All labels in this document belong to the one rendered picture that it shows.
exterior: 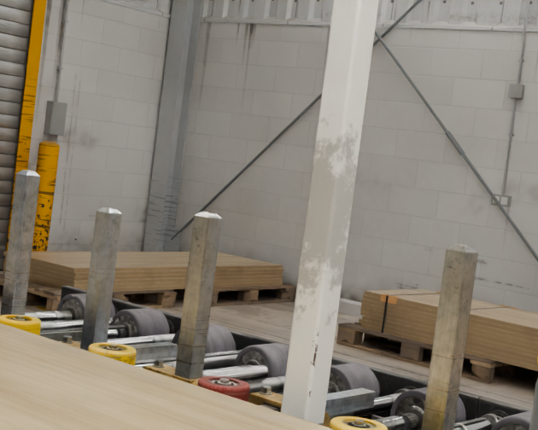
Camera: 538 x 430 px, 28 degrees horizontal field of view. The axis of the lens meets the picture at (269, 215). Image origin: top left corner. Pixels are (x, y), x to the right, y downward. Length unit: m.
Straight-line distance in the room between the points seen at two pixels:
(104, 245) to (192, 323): 0.26
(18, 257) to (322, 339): 0.86
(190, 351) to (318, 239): 0.43
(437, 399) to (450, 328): 0.11
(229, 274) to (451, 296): 7.10
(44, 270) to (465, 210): 3.23
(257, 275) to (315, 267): 7.38
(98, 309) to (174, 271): 6.07
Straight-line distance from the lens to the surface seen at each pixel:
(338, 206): 1.54
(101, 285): 2.04
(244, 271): 8.77
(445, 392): 1.59
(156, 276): 7.99
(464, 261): 1.57
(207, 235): 1.86
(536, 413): 0.30
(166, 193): 10.27
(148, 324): 2.53
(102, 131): 9.81
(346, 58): 1.55
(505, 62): 8.42
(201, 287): 1.87
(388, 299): 7.30
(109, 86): 9.83
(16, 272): 2.23
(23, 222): 2.22
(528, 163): 8.24
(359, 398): 1.95
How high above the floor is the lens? 1.26
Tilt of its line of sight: 3 degrees down
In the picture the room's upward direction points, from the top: 7 degrees clockwise
